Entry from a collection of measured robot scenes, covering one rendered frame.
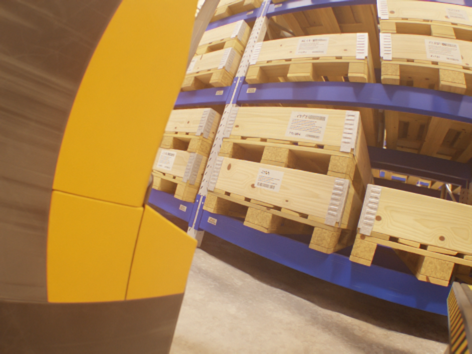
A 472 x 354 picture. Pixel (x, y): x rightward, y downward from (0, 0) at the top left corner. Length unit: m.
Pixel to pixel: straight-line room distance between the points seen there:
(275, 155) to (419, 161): 1.43
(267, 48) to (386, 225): 1.31
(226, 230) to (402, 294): 1.00
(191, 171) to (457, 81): 1.68
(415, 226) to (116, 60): 1.04
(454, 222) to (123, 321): 1.09
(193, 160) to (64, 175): 1.42
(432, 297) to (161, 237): 1.09
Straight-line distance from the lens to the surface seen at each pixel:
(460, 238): 1.10
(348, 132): 1.12
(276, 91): 1.48
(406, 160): 2.21
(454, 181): 2.52
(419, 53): 1.42
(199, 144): 1.61
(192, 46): 0.64
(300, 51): 1.53
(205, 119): 1.64
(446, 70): 1.37
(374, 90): 1.31
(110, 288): 0.26
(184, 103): 2.06
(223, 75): 1.81
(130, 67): 0.22
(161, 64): 0.24
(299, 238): 2.23
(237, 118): 1.44
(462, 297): 0.46
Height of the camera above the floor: 0.42
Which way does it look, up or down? 4 degrees up
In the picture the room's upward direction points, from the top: 16 degrees clockwise
